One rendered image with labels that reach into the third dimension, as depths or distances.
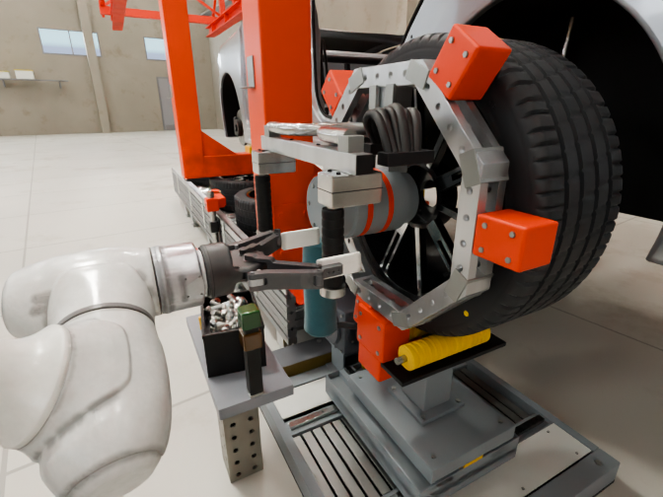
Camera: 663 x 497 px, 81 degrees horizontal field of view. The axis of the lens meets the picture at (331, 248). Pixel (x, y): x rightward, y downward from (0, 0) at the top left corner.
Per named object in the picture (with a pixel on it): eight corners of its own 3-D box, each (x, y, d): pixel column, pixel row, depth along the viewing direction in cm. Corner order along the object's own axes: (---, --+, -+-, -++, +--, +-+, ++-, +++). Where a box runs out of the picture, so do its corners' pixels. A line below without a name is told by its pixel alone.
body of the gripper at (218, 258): (198, 285, 58) (257, 273, 62) (210, 310, 51) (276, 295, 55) (191, 238, 55) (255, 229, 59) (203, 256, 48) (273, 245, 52)
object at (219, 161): (270, 172, 321) (267, 128, 309) (206, 177, 298) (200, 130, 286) (263, 170, 335) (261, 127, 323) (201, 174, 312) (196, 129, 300)
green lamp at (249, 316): (261, 327, 79) (260, 310, 77) (243, 332, 77) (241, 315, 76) (256, 318, 82) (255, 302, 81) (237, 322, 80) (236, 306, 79)
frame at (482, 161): (479, 363, 74) (530, 48, 55) (454, 374, 71) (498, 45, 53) (340, 265, 119) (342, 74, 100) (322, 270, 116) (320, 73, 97)
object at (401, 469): (514, 460, 112) (520, 433, 108) (417, 518, 96) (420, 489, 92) (405, 364, 153) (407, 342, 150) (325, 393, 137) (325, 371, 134)
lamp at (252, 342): (263, 348, 80) (262, 331, 79) (245, 353, 79) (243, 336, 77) (257, 338, 84) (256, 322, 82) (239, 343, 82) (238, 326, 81)
